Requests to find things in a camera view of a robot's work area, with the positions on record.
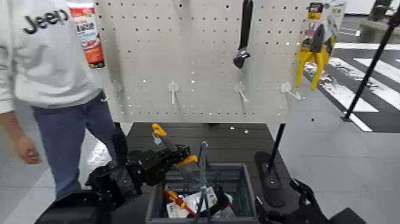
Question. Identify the grey teal lattice crate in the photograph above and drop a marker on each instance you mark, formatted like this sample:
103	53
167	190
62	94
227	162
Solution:
249	194

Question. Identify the person's right hand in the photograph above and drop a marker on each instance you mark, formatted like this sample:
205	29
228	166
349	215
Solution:
28	151

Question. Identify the person's right forearm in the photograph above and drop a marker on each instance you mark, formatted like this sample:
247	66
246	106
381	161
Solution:
11	125

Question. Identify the red yellow screwdriver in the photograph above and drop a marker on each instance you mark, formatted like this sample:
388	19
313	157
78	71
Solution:
173	197

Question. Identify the yellow pliers in card package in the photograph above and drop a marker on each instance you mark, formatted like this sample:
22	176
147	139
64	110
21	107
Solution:
318	56

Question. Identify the white card package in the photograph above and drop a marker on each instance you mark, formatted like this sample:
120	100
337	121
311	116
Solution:
190	201

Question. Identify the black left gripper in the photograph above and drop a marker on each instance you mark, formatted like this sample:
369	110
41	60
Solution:
139	169

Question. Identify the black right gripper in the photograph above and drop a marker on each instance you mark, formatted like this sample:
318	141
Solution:
301	218

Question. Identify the person white sweatshirt blue jeans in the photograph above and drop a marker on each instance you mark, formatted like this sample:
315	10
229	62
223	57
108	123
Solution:
47	62

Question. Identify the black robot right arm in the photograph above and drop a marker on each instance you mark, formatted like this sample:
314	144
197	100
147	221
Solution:
345	216

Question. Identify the dark background object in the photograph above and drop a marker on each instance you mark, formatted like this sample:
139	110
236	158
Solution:
379	9

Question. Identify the beige perforated pegboard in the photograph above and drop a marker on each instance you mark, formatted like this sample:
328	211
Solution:
203	47

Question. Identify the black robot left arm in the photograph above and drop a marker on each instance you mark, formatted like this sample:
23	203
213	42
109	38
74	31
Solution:
78	209

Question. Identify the white pegboard hook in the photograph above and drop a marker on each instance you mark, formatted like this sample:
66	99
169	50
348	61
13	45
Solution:
285	88
173	87
239	87

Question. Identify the clear plastic bag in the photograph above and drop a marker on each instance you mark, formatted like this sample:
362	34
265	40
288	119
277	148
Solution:
225	213

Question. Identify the beige low platform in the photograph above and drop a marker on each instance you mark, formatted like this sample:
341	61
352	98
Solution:
379	29

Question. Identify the black tripod pole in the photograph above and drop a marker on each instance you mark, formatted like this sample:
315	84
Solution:
368	72

